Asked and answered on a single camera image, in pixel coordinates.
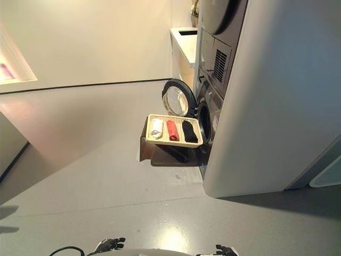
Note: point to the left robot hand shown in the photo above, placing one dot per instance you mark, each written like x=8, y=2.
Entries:
x=108, y=244

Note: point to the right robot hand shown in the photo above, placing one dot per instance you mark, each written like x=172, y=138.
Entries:
x=224, y=250

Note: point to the dark grey washing machine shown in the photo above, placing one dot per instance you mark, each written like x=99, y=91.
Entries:
x=210, y=120

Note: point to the round washing machine door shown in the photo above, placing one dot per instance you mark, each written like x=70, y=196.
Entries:
x=178, y=98

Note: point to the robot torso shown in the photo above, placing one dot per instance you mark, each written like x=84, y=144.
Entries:
x=162, y=252

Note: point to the dark pull-out drawer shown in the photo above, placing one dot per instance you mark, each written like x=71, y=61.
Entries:
x=170, y=156

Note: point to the black rolled cloth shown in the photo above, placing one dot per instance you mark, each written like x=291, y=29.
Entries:
x=189, y=131

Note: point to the glass panel door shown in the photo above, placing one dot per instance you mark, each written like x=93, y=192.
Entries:
x=321, y=170

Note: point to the white rolled cloth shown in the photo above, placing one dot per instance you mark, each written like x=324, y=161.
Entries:
x=157, y=128

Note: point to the beige woven tray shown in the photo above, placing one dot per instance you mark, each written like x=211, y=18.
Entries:
x=174, y=131

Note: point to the red rolled cloth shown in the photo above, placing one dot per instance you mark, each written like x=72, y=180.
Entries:
x=172, y=129

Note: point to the white cabinet side panel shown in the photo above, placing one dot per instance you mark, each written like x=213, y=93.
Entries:
x=271, y=98

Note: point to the white counter shelf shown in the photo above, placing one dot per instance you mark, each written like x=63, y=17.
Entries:
x=184, y=48

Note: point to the dark grey dryer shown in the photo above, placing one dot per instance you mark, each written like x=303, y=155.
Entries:
x=219, y=34

